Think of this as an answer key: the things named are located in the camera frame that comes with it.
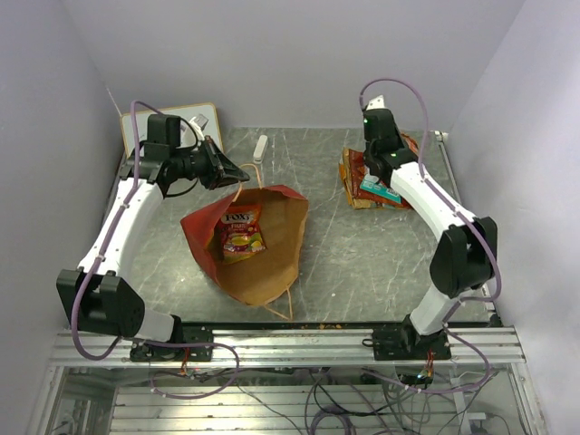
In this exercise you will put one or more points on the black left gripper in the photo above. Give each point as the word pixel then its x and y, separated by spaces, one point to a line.
pixel 222 171

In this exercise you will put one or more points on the Fox's fruit candy bag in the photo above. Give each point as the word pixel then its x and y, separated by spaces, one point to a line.
pixel 240 234

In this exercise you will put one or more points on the red paper bag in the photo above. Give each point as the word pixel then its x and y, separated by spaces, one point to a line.
pixel 265 276

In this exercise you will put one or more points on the gold foil snack packet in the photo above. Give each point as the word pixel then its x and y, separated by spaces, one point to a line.
pixel 364 191

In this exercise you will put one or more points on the teal snack packet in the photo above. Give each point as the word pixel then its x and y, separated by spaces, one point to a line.
pixel 375 186

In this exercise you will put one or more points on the red Doritos bag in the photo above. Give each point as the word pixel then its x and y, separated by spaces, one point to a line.
pixel 352 171

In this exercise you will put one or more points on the colourful striped snack packet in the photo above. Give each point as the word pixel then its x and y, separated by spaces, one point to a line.
pixel 411 142

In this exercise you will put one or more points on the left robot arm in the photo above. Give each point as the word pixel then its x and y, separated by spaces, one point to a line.
pixel 97 296

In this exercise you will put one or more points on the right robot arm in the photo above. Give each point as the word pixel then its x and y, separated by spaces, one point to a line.
pixel 466 254

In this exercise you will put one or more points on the white marker eraser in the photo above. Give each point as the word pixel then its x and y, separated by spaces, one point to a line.
pixel 260 149

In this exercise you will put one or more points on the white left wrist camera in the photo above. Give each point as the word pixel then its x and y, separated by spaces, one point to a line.
pixel 197 124

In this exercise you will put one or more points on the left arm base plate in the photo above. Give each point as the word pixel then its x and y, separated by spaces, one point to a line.
pixel 193 345

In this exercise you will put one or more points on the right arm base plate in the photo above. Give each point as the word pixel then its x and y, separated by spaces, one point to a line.
pixel 400 344

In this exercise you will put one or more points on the aluminium rail frame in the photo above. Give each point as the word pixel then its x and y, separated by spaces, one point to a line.
pixel 303 364

